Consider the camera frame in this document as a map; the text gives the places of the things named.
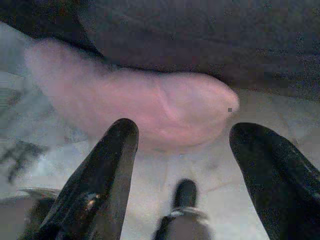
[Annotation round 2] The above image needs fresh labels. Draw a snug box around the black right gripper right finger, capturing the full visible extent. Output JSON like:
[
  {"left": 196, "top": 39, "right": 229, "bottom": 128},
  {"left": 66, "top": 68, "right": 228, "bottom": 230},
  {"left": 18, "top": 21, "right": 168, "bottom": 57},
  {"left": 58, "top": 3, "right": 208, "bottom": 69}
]
[{"left": 228, "top": 122, "right": 320, "bottom": 240}]

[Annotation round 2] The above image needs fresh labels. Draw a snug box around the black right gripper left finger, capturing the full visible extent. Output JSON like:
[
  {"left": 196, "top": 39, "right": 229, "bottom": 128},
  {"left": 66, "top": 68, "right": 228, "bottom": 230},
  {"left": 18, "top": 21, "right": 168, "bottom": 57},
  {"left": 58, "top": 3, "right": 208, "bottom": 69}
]
[{"left": 37, "top": 117, "right": 140, "bottom": 240}]

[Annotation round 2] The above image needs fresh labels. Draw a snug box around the pink pillow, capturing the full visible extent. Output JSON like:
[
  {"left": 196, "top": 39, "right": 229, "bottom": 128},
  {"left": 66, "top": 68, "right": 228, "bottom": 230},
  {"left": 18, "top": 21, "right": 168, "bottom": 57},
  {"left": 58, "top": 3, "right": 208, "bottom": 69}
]
[{"left": 24, "top": 38, "right": 241, "bottom": 154}]

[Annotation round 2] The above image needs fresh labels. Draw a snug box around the dark fabric sofa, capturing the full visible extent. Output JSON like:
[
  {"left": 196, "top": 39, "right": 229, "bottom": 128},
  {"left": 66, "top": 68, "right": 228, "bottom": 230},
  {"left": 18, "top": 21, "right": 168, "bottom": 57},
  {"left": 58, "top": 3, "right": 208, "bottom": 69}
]
[{"left": 0, "top": 0, "right": 320, "bottom": 102}]

